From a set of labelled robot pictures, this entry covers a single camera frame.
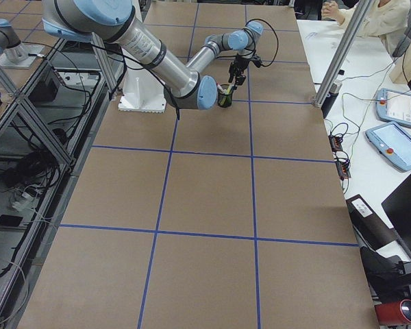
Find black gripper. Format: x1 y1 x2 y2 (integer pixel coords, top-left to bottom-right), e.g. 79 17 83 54
228 56 247 92

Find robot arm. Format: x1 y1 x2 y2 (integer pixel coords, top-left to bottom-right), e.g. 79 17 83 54
42 1 264 110

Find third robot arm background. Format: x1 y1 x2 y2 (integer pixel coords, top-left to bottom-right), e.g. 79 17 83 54
0 19 39 69

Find black mesh pen cup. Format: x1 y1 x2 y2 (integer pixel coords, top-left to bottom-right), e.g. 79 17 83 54
217 90 233 108

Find black thermos bottle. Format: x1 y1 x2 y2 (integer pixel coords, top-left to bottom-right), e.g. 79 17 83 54
321 80 343 119

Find orange usb hub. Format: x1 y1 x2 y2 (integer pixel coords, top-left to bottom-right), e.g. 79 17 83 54
328 135 351 181

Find far teach pendant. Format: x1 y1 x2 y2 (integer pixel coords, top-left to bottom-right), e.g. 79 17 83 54
375 88 411 128

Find teach pendant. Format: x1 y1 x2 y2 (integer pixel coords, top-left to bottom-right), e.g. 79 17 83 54
375 88 411 128
365 122 411 172

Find seated person cream shirt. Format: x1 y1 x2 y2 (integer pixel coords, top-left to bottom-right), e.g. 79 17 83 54
321 0 410 38

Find near teach pendant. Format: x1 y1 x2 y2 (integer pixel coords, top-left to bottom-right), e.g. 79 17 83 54
365 122 411 172

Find red cylinder speaker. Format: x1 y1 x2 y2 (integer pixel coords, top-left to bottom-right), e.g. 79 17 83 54
374 300 411 326

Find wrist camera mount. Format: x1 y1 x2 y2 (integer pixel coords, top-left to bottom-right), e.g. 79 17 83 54
251 55 263 68

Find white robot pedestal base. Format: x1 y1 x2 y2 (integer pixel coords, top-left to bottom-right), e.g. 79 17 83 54
119 49 166 113

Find aluminium frame post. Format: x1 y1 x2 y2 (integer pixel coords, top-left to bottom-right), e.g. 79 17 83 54
312 0 373 108

